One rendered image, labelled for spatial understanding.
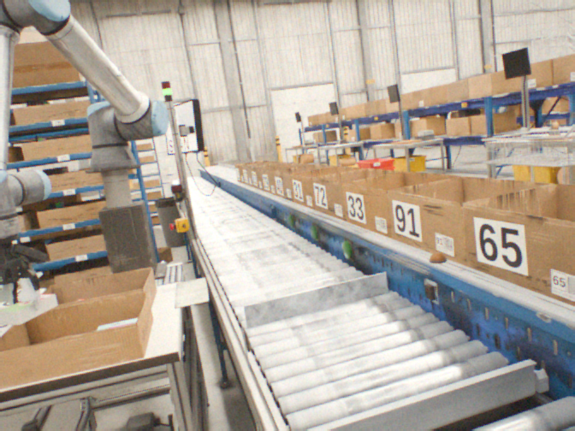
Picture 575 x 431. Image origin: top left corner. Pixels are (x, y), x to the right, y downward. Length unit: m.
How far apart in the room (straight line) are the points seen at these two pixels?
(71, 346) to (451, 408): 0.93
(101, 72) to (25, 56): 1.37
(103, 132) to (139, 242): 0.48
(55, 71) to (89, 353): 2.11
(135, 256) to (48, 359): 0.82
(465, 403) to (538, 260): 0.32
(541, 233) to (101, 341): 1.07
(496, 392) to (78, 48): 1.53
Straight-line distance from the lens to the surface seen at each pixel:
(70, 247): 3.08
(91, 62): 1.78
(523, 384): 1.06
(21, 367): 1.41
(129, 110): 1.94
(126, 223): 2.07
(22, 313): 1.41
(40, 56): 3.13
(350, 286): 1.46
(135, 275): 1.90
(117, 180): 2.09
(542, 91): 7.39
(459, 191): 1.70
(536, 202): 1.37
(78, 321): 1.64
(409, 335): 1.23
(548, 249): 1.04
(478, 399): 1.01
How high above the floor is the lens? 1.28
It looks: 10 degrees down
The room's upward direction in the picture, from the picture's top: 8 degrees counter-clockwise
